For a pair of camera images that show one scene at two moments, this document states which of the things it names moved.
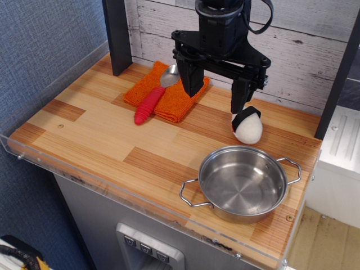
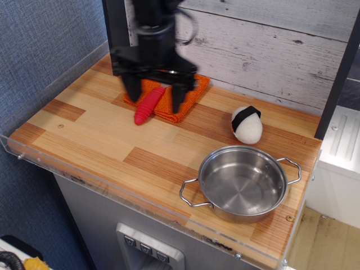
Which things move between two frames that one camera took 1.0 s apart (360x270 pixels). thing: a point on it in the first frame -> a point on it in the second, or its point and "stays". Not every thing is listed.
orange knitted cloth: [174, 103] stays
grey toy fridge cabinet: [118, 236] stays
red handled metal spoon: [170, 76] stays
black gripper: [222, 43] -> [154, 58]
